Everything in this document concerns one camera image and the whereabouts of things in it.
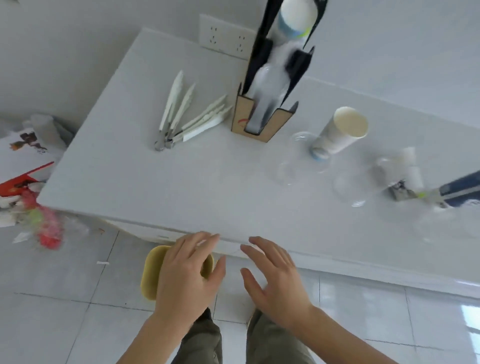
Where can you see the person's left hand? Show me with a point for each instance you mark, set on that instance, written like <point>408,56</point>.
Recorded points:
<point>180,288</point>

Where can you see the person's right hand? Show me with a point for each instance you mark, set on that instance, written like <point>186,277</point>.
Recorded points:
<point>281,296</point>

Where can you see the clear plastic drinking cup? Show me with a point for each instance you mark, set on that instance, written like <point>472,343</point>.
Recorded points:
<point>442,225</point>
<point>352,187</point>
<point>288,172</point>

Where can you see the short white paper cup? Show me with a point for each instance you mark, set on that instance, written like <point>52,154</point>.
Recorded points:
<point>337,135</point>

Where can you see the black cup rack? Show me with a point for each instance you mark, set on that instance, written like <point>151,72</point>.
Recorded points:
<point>276,123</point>

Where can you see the tall white printed paper cup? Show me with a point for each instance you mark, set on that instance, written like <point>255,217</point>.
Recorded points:
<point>410,168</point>

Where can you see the large blue paper cup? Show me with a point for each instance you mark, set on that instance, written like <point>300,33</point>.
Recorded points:
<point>461,187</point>

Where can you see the stack of clear plastic cups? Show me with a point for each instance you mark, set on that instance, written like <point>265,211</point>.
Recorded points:
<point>268,86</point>

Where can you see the stack of white printed cups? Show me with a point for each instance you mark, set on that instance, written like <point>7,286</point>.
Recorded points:
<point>296,15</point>

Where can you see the yellow stool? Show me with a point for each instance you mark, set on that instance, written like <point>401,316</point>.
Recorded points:
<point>153,270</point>

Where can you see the olive trousers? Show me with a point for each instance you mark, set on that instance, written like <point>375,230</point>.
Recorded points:
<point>277,345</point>

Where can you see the white table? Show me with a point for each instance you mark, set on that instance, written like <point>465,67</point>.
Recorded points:
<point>150,187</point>

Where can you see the red plastic litter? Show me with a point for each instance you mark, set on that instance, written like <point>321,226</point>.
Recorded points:
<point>50,240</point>

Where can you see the white wall socket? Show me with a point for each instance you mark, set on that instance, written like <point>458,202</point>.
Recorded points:
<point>225,37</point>

